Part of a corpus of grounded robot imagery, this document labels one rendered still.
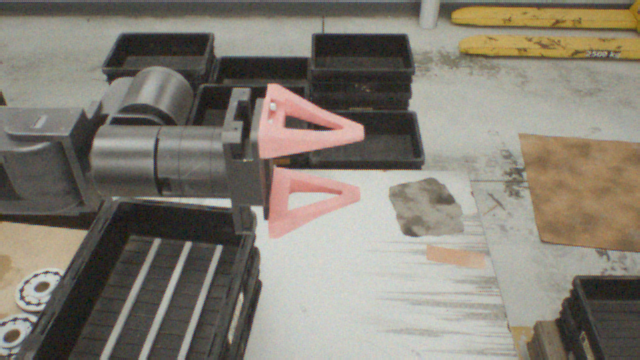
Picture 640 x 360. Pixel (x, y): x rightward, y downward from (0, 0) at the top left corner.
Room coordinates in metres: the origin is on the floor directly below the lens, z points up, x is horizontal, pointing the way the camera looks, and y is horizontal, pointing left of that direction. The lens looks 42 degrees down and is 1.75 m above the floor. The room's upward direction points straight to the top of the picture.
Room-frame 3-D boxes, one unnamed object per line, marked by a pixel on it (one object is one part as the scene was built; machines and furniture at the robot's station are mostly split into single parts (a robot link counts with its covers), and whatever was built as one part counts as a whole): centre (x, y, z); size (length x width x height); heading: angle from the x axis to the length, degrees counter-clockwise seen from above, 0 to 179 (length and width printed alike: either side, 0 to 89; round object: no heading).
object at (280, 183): (0.35, 0.01, 1.44); 0.09 x 0.07 x 0.07; 88
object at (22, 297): (0.69, 0.52, 0.86); 0.10 x 0.10 x 0.01
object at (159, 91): (0.40, 0.18, 1.45); 0.12 x 0.11 x 0.09; 88
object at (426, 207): (1.08, -0.28, 0.71); 0.22 x 0.19 x 0.01; 179
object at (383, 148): (1.68, -0.17, 0.31); 0.40 x 0.30 x 0.34; 89
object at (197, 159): (0.36, 0.08, 1.45); 0.07 x 0.07 x 0.10; 88
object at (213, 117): (1.69, 0.23, 0.37); 0.40 x 0.30 x 0.45; 89
